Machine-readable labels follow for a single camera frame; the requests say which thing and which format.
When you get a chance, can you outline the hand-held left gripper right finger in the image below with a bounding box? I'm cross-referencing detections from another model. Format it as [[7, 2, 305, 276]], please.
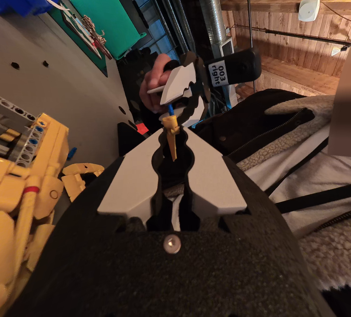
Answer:
[[182, 127, 248, 217]]

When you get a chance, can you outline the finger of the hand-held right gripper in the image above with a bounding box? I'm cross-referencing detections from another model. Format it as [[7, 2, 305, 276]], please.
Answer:
[[175, 89, 207, 128], [160, 65, 197, 105]]

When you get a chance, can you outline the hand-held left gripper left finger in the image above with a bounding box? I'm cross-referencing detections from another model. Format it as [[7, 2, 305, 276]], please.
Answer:
[[97, 128, 165, 218]]

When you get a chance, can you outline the yellow brick panel piece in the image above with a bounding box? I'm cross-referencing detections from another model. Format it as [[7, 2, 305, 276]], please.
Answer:
[[162, 115, 182, 162]]

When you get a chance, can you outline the person's right hand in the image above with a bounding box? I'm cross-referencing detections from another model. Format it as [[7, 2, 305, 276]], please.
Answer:
[[139, 53, 177, 114]]

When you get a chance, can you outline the white vent grille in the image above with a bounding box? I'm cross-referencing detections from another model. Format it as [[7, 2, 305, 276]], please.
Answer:
[[219, 37, 235, 58]]

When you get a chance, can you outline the dark sherpa-lined jacket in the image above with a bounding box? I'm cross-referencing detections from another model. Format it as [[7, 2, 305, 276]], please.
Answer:
[[192, 88, 351, 317]]

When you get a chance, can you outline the white ceiling speaker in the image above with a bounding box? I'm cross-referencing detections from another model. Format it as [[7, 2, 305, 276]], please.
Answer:
[[298, 0, 321, 22]]

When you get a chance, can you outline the wooden stick model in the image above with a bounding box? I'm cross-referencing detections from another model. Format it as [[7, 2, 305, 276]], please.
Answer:
[[82, 15, 113, 60]]

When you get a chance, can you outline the yellow brick toy car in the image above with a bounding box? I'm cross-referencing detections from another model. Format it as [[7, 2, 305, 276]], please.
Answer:
[[0, 96, 69, 306]]

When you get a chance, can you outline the silver spiral duct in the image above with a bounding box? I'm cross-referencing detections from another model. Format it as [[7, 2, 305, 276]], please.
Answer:
[[190, 0, 233, 58]]

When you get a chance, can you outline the black lanyard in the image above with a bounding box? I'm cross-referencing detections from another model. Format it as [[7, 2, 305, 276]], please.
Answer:
[[265, 137, 351, 214]]

